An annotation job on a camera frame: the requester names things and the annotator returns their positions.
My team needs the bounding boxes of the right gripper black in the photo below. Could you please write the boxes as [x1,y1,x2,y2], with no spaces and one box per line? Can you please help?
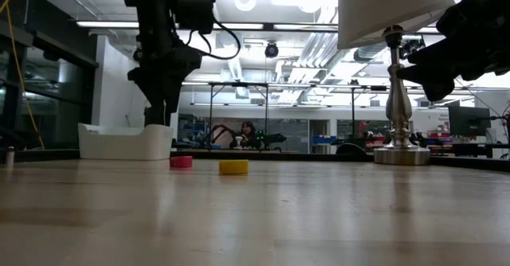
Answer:
[396,0,510,103]

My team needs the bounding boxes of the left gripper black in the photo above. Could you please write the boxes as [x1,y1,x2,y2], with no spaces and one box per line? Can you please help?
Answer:
[127,45,203,127]

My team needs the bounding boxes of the yellow mini stapler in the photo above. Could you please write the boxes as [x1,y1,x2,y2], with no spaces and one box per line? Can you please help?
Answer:
[218,159,249,176]

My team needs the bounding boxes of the white plastic bin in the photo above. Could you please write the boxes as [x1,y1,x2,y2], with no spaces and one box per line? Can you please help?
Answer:
[77,122,175,162]

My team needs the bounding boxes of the pink round block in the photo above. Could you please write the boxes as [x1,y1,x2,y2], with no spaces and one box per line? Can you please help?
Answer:
[169,155,194,170]

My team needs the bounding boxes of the black computer monitor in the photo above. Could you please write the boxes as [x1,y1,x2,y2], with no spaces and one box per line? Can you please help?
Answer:
[448,105,492,138]

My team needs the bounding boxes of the red storage boxes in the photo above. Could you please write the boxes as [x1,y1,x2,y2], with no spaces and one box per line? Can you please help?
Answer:
[426,128,453,144]

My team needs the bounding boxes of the silver lamp white shade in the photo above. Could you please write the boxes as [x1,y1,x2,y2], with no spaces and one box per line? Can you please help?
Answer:
[334,0,457,166]

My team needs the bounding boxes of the person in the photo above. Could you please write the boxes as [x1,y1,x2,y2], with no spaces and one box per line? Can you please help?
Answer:
[229,120,262,151]

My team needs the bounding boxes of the black chair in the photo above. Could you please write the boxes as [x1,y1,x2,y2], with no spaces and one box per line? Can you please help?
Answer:
[335,142,368,155]

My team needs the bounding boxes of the blue storage bins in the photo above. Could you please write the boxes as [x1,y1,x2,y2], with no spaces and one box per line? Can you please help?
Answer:
[312,135,338,146]

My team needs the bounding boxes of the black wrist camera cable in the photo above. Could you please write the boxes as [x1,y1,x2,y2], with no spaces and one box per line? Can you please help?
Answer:
[186,18,242,61]

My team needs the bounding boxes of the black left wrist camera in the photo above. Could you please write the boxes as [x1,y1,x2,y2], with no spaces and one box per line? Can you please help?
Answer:
[177,0,217,35]

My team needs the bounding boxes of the black dome camera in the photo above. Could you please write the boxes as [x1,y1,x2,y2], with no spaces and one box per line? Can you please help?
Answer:
[264,41,280,60]

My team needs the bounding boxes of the yellow hanging cable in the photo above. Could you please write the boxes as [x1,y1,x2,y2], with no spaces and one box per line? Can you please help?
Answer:
[0,0,45,151]

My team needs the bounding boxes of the white ring light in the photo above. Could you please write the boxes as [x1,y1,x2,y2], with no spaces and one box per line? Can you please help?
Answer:
[233,0,257,13]

